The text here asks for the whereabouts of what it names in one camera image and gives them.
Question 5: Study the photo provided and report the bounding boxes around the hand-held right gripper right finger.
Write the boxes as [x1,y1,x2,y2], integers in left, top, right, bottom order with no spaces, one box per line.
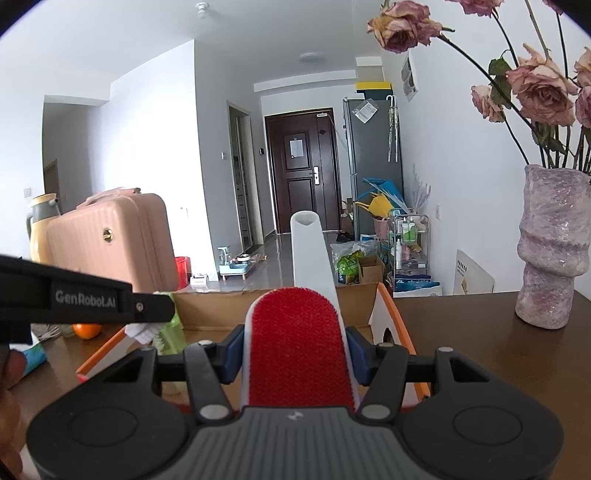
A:
[345,326,494,422]

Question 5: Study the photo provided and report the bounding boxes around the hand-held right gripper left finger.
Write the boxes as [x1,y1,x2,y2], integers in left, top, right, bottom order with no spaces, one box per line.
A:
[99,324,245,424]

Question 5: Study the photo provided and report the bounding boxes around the cardboard box with orange rim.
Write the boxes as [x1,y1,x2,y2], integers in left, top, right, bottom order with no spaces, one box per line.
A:
[75,281,433,411]

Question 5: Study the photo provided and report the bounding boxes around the red velvet lint brush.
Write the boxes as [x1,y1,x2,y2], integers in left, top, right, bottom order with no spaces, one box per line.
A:
[240,210,359,411]

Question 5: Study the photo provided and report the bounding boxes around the white knitted cloth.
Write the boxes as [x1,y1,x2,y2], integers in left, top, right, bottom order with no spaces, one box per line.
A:
[124,322,161,345]

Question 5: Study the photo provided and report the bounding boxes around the person's left hand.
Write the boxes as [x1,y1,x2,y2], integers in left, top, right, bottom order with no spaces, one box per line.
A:
[0,348,27,480]

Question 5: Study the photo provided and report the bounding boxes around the pink hard-shell suitcase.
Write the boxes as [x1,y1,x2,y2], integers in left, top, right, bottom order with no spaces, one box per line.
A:
[45,187,180,294]

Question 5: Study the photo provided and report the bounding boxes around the green snack packet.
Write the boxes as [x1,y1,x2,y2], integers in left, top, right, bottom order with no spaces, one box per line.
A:
[152,292,188,356]

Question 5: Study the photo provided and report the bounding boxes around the blue white packet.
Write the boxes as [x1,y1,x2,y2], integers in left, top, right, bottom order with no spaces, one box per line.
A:
[20,344,47,376]

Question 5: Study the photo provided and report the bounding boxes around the yellow thermos jug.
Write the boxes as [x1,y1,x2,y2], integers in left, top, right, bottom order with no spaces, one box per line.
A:
[26,193,62,265]

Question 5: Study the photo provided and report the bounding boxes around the green plastic bag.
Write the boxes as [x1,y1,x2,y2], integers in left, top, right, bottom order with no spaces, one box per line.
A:
[334,251,363,285]

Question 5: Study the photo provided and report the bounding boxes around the small open cardboard box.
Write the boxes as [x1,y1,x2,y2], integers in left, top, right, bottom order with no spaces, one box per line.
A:
[358,255,387,285]

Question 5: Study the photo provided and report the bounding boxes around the blue pet feeder stand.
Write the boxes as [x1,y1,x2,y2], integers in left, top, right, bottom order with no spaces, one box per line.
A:
[217,246,253,280]

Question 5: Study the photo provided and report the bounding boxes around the white blue printed carton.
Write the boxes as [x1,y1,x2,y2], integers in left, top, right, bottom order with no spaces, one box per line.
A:
[397,283,443,297]

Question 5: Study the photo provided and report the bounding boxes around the dark blue carton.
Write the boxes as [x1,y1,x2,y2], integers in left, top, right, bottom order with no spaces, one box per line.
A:
[393,274,433,291]

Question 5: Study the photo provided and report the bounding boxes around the white cardboard board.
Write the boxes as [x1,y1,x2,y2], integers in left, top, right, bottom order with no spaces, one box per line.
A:
[452,249,496,296]

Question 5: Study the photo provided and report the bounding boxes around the dark brown entrance door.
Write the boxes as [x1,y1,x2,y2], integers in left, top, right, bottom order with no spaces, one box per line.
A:
[264,108,343,234]

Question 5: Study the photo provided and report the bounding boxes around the pale purple decorative branches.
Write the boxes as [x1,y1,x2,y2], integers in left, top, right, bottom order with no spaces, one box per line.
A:
[413,165,433,214]

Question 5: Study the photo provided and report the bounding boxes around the grey refrigerator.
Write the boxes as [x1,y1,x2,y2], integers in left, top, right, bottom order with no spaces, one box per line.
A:
[342,96,405,241]

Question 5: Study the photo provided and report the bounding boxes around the pink textured vase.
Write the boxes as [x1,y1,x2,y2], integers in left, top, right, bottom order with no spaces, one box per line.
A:
[515,165,591,330]

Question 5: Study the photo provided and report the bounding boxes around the white folded umbrella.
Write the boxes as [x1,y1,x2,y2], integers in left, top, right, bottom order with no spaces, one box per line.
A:
[386,95,400,162]

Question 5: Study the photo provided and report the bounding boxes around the paper sheet on refrigerator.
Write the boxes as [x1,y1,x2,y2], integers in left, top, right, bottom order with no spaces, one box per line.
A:
[353,99,382,125]

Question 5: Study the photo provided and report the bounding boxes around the yellow black box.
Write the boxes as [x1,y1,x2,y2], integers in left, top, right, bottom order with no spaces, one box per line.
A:
[355,80,393,100]

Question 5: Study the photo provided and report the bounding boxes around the dried pink rose bouquet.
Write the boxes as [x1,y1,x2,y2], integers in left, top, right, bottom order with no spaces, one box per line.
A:
[367,0,591,175]

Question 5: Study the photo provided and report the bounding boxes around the metal wire cart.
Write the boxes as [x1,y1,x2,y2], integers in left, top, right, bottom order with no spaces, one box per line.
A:
[387,215,431,287]

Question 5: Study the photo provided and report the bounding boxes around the grey interior door frame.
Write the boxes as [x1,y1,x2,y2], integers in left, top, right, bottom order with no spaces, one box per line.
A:
[228,102,255,251]

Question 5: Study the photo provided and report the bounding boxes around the white wall panel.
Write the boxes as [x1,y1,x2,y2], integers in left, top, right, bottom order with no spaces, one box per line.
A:
[400,51,419,103]

